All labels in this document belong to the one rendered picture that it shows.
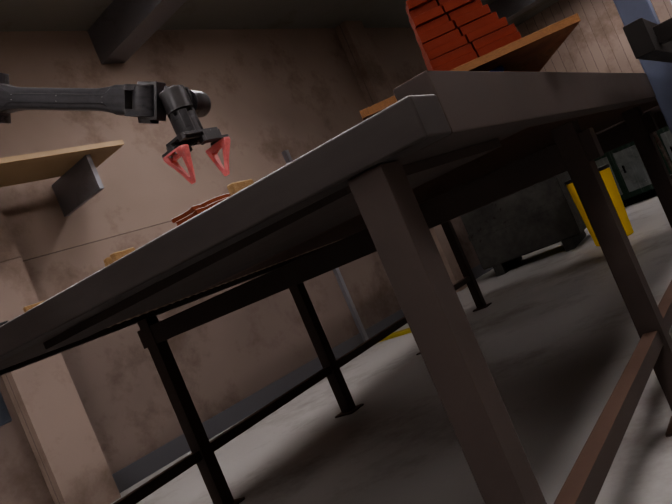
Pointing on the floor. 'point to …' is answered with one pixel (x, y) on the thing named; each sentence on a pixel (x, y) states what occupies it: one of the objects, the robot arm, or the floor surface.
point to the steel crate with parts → (524, 224)
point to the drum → (610, 197)
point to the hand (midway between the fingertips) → (209, 175)
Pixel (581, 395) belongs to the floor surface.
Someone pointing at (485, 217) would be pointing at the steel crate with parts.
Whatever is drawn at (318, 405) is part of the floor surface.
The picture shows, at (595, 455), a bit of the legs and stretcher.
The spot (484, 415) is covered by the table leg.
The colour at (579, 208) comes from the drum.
